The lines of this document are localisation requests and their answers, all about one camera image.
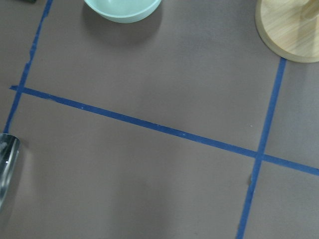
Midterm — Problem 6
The steel ice scoop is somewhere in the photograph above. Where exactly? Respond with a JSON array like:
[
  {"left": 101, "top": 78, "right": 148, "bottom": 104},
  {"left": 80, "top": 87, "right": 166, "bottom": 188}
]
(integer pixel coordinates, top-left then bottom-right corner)
[{"left": 0, "top": 133, "right": 20, "bottom": 209}]

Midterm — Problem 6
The green bowl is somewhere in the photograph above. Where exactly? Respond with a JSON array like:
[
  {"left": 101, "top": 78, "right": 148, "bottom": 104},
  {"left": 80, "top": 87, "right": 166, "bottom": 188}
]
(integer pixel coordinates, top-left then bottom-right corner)
[{"left": 84, "top": 0, "right": 161, "bottom": 23}]

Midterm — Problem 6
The wooden stand round base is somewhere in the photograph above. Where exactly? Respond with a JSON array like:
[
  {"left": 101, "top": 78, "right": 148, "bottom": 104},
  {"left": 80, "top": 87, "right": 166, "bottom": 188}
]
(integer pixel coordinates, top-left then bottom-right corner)
[{"left": 255, "top": 0, "right": 319, "bottom": 63}]

